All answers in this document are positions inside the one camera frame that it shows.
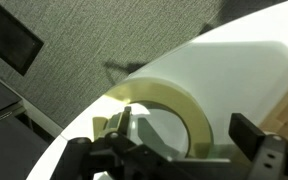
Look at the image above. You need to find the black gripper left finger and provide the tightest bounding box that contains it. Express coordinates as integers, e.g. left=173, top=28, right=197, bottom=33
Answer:
left=97, top=105, right=172, bottom=158

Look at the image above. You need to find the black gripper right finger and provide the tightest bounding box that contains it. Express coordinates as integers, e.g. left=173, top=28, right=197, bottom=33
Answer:
left=228, top=112, right=288, bottom=180

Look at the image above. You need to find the beige seal tape roll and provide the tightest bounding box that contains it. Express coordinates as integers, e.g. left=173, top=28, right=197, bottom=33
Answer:
left=93, top=77, right=215, bottom=160

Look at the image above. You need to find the black floor panel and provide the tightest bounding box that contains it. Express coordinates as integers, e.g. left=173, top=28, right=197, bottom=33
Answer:
left=0, top=0, right=45, bottom=77

